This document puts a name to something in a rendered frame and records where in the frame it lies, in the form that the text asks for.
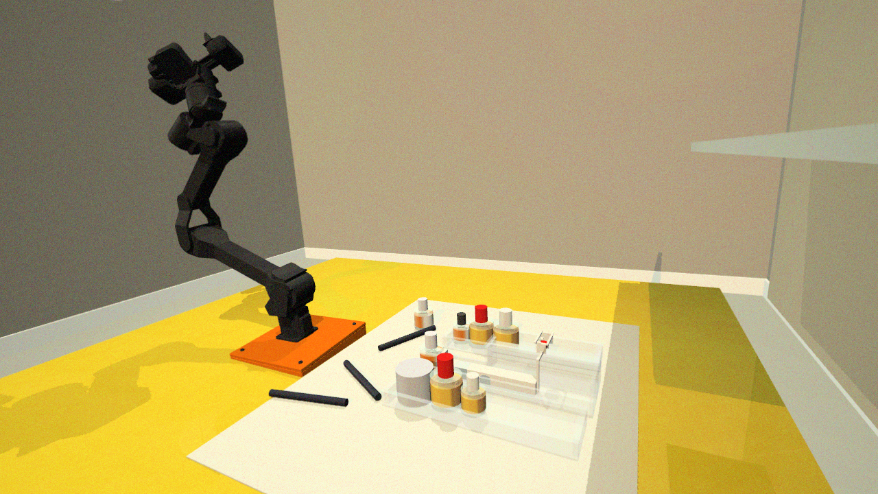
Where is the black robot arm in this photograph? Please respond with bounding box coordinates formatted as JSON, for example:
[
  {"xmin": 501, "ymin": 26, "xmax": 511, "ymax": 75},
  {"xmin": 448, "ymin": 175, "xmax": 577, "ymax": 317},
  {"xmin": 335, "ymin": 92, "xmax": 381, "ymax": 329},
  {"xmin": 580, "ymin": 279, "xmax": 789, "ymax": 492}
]
[{"xmin": 147, "ymin": 43, "xmax": 318, "ymax": 343}]

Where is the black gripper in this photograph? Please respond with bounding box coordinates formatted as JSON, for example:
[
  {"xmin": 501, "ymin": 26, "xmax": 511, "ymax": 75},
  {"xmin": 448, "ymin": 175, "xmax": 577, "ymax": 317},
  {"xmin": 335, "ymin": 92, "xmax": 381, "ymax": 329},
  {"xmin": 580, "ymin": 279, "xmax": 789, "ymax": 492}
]
[{"xmin": 148, "ymin": 32, "xmax": 244, "ymax": 105}]

